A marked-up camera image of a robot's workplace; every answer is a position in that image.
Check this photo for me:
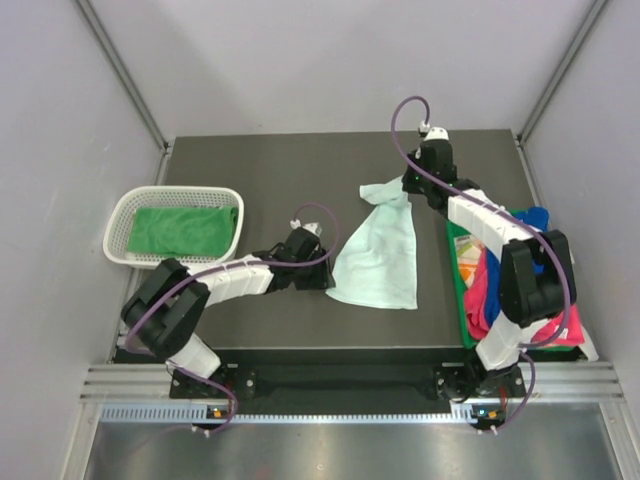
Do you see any green microfiber towel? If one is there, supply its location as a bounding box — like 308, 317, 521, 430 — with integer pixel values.
127, 206, 239, 258

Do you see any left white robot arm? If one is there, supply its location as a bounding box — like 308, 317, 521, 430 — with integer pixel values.
121, 221, 334, 397

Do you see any pink red towel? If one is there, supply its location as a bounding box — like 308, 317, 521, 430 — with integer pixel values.
463, 265, 585, 347

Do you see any slotted grey cable duct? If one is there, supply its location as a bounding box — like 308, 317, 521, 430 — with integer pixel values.
100, 403, 497, 425

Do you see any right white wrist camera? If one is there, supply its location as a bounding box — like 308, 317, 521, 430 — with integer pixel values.
418, 121, 449, 143

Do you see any green plastic bin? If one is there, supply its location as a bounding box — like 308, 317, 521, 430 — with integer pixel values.
446, 222, 588, 350

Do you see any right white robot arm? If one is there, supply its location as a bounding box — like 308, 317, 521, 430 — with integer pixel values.
402, 138, 576, 396

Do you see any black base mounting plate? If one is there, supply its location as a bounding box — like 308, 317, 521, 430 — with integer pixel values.
169, 348, 524, 416

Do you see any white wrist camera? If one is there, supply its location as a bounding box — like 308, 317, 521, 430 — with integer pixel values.
418, 121, 449, 143
289, 219, 322, 238

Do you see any white mint towel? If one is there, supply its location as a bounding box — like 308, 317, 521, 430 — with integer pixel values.
326, 177, 418, 310

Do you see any white perforated plastic basket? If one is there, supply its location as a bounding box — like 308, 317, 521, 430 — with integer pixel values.
102, 185, 245, 270

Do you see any aluminium frame rail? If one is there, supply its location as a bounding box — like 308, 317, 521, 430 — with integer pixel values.
81, 361, 624, 403

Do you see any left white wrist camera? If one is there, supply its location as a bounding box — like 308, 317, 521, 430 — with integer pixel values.
289, 219, 322, 238

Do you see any blue towel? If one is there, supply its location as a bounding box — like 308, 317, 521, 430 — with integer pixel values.
484, 206, 550, 327

